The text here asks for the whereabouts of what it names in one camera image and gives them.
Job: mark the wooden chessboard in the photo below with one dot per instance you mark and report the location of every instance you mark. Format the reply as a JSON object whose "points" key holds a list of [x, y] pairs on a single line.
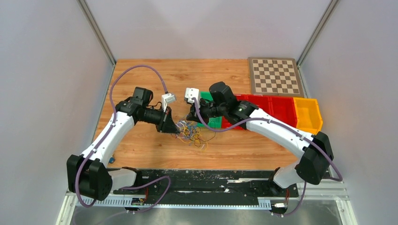
{"points": [[275, 77]]}

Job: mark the red bin left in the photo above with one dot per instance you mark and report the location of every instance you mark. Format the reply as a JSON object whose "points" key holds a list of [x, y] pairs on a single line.
{"points": [[225, 123]]}

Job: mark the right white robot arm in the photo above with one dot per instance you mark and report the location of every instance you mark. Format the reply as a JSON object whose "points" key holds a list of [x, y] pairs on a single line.
{"points": [[313, 151]]}

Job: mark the red bin right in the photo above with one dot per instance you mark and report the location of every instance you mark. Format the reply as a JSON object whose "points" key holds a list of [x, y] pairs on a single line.
{"points": [[284, 110]]}

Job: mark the left aluminium corner post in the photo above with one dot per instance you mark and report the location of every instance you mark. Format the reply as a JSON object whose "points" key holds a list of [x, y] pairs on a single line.
{"points": [[97, 31]]}

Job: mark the red bin middle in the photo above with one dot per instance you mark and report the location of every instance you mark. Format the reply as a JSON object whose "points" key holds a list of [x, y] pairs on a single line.
{"points": [[263, 102]]}

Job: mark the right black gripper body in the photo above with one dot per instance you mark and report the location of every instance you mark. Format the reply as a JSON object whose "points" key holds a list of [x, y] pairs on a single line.
{"points": [[209, 109]]}

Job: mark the green plastic bin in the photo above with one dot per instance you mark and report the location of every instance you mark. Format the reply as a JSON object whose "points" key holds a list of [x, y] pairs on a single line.
{"points": [[212, 122]]}

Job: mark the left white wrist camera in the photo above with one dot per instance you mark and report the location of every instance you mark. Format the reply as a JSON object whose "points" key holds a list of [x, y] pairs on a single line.
{"points": [[166, 99]]}

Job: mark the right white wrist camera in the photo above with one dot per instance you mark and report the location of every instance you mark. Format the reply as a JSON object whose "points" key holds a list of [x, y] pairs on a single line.
{"points": [[190, 94]]}

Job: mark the red bin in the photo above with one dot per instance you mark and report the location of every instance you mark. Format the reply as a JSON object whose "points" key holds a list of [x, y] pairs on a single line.
{"points": [[225, 123], [263, 102], [284, 110]]}

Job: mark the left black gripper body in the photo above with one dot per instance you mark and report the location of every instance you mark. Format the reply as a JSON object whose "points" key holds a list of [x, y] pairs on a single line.
{"points": [[162, 126]]}

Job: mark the right aluminium corner post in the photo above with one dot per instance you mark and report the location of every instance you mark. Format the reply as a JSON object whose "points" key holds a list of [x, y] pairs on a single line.
{"points": [[317, 31]]}

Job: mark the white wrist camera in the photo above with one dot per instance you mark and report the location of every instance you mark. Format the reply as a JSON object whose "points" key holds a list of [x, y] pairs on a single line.
{"points": [[166, 99], [190, 94]]}

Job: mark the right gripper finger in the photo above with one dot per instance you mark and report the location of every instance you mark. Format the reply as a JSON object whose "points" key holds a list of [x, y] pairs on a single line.
{"points": [[192, 117], [204, 118]]}

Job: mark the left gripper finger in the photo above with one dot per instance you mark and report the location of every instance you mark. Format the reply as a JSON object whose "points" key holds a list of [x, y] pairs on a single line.
{"points": [[171, 130], [169, 120]]}

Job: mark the aluminium corner post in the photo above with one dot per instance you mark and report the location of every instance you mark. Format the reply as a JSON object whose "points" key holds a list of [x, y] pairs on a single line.
{"points": [[97, 31], [317, 31]]}

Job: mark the yellow plastic bin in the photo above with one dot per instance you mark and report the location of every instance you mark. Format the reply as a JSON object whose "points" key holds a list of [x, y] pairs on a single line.
{"points": [[308, 115]]}

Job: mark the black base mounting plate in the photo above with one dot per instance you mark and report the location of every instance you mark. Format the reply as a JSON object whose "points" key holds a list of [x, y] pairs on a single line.
{"points": [[207, 187]]}

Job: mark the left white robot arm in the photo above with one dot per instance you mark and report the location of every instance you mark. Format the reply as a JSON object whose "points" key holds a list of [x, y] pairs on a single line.
{"points": [[88, 174]]}

